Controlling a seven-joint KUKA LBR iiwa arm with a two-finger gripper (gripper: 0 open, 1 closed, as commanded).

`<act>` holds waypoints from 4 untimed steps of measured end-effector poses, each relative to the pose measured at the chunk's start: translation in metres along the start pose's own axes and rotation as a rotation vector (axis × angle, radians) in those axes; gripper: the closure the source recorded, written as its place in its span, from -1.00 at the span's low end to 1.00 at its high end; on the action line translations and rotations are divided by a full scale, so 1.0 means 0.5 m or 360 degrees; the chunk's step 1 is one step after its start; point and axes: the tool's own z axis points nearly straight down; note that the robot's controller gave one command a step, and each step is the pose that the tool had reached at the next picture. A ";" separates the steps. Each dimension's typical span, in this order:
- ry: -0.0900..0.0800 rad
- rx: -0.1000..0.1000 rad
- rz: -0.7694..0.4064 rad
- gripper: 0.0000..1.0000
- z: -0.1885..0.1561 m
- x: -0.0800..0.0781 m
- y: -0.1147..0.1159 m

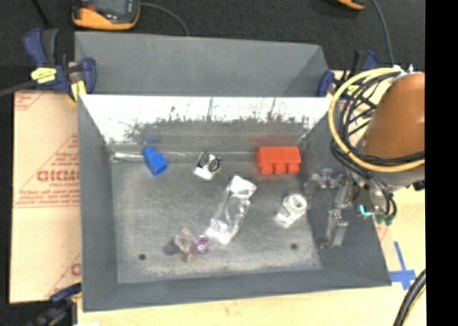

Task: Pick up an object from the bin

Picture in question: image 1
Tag purple and brown small toy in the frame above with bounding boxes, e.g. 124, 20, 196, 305
163, 227, 210, 264

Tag blue plastic cap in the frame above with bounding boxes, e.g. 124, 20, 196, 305
141, 145, 170, 177

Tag brown cardboard board, red print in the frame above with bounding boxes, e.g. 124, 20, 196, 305
8, 89, 84, 305

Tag grey metal bin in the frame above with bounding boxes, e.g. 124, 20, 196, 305
73, 31, 393, 313

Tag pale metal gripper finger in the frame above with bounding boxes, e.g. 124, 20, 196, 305
323, 209, 350, 249
309, 169, 346, 190

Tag red studded toy block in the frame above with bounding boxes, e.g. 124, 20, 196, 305
255, 145, 302, 176

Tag clear white plastic fitting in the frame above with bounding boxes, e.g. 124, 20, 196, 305
274, 193, 309, 229

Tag clear plastic packet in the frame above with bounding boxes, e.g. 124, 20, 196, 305
205, 174, 258, 246

